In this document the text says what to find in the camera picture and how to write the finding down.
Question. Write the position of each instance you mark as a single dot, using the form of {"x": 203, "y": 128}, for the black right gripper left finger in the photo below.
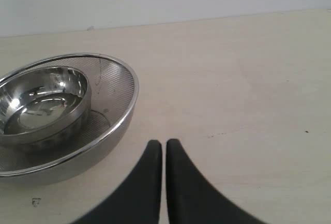
{"x": 137, "y": 199}

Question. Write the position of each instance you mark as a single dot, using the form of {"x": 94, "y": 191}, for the steel mesh strainer basket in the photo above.
{"x": 115, "y": 89}

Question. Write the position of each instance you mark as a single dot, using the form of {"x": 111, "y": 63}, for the small stainless steel bowl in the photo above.
{"x": 44, "y": 106}

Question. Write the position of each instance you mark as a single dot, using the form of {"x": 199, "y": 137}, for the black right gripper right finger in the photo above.
{"x": 191, "y": 198}

